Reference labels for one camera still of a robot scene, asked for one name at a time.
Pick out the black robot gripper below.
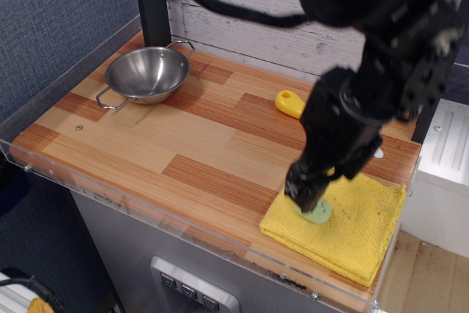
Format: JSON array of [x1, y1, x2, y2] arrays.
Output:
[[284, 67, 383, 213]]

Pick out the light green toy broccoli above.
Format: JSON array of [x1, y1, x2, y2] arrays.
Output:
[[295, 199, 333, 224]]

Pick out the small steel bowl with handles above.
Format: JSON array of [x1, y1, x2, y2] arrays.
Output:
[[96, 40, 196, 110]]

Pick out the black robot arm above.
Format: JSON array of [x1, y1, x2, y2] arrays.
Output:
[[194, 0, 466, 213]]

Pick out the yellow folded cloth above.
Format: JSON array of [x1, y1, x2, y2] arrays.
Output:
[[259, 174, 407, 287]]

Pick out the white ribbed side platform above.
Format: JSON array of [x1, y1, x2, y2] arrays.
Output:
[[402, 99, 468, 257]]

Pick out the silver dispenser button panel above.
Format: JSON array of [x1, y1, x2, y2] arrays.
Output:
[[150, 256, 240, 312]]

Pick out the grey toy fridge cabinet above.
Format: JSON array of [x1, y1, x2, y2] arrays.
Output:
[[73, 192, 374, 312]]

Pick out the yellow object bottom left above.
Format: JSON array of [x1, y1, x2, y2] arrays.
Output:
[[26, 298, 54, 313]]

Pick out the clear acrylic table guard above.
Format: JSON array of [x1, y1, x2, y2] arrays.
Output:
[[5, 34, 418, 312]]

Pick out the yellow handled white toy knife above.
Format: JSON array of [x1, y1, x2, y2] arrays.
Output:
[[275, 89, 385, 160]]

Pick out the black right vertical post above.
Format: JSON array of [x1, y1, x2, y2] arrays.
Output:
[[412, 0, 468, 143]]

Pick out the black vertical post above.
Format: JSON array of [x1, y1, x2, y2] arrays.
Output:
[[412, 0, 468, 143], [138, 0, 171, 46]]

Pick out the black left vertical post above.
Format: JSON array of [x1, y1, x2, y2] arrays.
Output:
[[138, 0, 171, 46]]

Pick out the black cable bundle bottom left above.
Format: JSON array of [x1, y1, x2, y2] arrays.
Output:
[[0, 276, 67, 313]]

